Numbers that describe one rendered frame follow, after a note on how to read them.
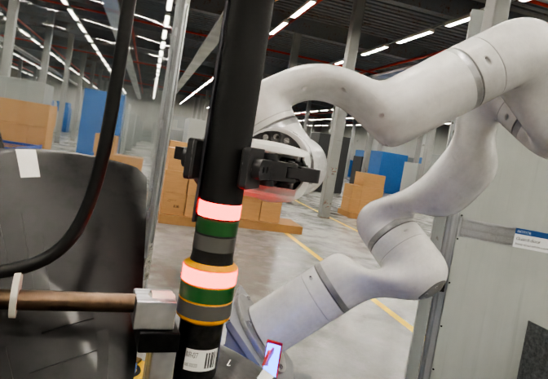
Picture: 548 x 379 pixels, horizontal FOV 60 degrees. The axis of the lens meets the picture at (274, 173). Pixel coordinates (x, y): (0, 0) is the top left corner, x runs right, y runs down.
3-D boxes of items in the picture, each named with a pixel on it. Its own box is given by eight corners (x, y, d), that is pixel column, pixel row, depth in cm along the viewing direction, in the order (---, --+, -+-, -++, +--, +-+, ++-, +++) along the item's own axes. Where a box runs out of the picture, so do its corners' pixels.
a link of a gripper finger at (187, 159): (220, 178, 42) (190, 179, 36) (187, 172, 43) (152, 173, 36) (226, 143, 42) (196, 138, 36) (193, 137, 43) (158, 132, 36)
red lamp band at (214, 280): (186, 288, 35) (188, 271, 35) (176, 270, 39) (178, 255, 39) (242, 289, 36) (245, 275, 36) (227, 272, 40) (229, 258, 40)
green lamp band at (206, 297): (183, 305, 35) (186, 288, 35) (174, 285, 39) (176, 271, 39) (240, 306, 36) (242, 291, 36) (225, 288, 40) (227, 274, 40)
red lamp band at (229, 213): (202, 218, 35) (205, 202, 35) (193, 210, 38) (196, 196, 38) (245, 222, 36) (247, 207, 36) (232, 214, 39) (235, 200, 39)
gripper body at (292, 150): (312, 205, 52) (293, 215, 41) (226, 189, 54) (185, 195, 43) (324, 138, 52) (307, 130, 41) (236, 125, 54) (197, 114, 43)
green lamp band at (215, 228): (199, 235, 35) (202, 219, 35) (191, 226, 38) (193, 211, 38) (242, 239, 36) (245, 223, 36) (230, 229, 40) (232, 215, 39)
